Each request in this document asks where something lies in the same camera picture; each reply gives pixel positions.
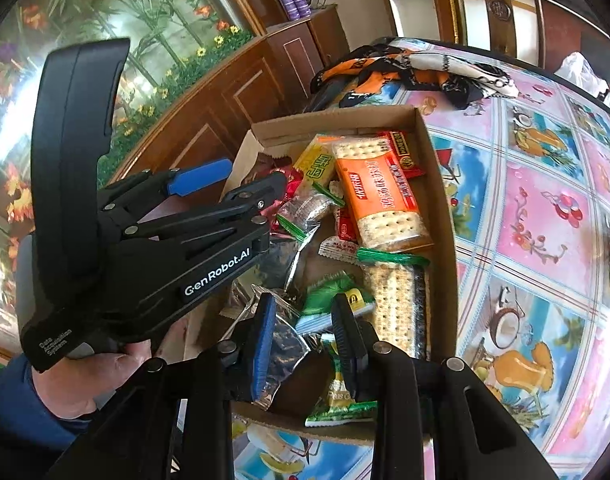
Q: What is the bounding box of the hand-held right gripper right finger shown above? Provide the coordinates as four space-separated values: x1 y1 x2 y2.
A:
331 294 551 480

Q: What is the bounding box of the green edged cracker packet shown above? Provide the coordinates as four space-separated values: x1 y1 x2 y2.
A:
357 247 432 361

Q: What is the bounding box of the cardboard box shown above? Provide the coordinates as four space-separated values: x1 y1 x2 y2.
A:
182 105 458 446

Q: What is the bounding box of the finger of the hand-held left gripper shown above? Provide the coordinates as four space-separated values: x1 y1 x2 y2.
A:
134 172 289 242
96 158 234 227

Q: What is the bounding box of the wooden sideboard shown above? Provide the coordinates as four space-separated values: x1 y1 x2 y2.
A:
262 4 352 116

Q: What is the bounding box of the yellow green cracker packet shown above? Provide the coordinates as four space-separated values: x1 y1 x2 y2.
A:
285 134 346 201

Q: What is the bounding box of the printed scarf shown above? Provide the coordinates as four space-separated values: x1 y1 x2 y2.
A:
310 44 518 111

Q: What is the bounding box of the white red snack packet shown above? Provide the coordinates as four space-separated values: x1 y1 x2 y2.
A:
317 207 367 265

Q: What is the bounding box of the white plastic bag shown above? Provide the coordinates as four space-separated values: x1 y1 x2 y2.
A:
555 52 610 121

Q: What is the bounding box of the flower print glass panel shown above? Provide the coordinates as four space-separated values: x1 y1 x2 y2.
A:
0 0 256 221

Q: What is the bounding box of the large silver foil packet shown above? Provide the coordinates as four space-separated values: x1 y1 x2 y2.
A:
230 285 313 408

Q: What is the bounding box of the red triangular snack packet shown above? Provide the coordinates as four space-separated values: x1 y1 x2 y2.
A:
257 155 304 202

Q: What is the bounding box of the person's left forearm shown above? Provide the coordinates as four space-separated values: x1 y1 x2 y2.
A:
0 355 96 480

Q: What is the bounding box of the orange cracker packet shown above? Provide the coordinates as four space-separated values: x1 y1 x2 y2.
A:
332 137 436 253

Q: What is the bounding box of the person's left hand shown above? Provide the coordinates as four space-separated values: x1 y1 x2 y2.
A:
32 338 153 426

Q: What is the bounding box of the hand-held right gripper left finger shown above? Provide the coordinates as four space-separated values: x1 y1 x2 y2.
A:
45 292 277 480

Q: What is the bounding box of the wooden chair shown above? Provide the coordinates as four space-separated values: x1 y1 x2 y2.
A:
435 0 548 68

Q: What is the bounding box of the white wall shelf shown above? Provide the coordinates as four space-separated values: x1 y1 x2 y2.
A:
375 0 437 42

